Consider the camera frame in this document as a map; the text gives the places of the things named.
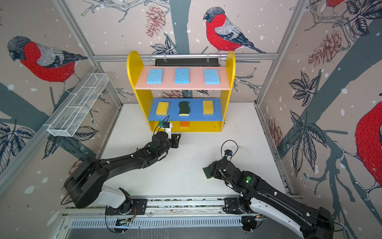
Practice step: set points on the orange topped sponge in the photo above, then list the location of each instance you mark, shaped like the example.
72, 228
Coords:
184, 124

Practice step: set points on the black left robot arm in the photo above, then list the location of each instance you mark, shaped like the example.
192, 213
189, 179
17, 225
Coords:
86, 185

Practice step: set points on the black bar behind shelf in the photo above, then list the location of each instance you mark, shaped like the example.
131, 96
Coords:
188, 62

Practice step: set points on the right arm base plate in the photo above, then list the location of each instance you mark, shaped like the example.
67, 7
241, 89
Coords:
238, 206

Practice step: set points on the dark green wavy scourer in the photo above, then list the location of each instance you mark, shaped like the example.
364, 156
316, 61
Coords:
184, 108
206, 171

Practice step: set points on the light blue sponge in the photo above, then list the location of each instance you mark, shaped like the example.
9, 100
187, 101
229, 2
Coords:
182, 76
155, 76
211, 77

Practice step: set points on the white wire mesh basket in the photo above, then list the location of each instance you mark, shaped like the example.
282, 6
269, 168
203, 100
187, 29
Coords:
80, 103

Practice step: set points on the yellow sponge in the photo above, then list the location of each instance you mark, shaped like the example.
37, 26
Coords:
162, 109
208, 108

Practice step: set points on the aluminium front rail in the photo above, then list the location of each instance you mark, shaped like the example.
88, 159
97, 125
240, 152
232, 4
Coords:
163, 206

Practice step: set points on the yellow shelf unit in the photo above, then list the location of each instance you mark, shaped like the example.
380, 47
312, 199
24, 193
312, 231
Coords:
138, 73

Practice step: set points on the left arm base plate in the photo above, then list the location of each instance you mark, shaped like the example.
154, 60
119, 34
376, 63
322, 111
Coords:
138, 206

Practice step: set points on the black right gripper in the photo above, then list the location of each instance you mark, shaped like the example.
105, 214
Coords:
213, 170

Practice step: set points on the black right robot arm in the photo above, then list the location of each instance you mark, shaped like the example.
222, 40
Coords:
259, 197

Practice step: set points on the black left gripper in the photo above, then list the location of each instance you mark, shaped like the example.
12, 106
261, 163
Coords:
174, 140

